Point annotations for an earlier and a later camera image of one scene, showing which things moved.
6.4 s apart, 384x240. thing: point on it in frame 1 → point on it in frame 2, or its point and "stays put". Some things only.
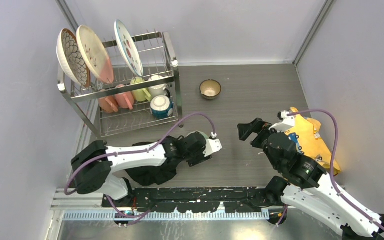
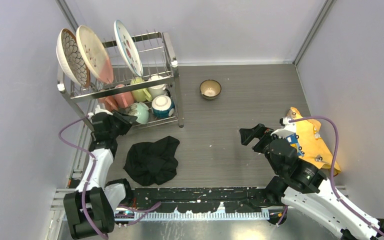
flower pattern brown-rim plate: x=73 y=58 stays put
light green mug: x=140 y=95 stays put
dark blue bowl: x=161 y=107 stays put
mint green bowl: x=200 y=137 → x=139 y=110
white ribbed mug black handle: x=159 y=90 stays put
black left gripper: x=201 y=158 → x=126 y=121
